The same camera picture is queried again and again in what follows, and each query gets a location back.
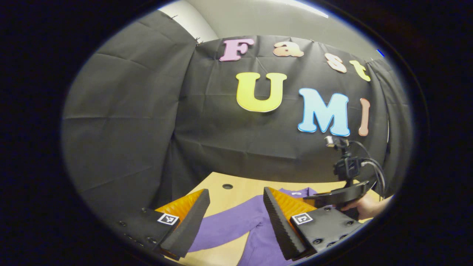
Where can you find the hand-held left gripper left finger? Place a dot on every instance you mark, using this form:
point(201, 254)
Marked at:
point(192, 225)

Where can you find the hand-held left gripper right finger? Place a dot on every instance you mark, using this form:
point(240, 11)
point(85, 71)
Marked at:
point(279, 229)

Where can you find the purple collared shirt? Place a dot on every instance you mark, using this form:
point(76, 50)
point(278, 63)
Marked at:
point(229, 223)

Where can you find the black backdrop cloth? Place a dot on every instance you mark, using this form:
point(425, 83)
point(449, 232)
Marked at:
point(147, 111)

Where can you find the long ceiling light panel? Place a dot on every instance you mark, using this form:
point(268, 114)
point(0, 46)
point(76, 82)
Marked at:
point(314, 10)

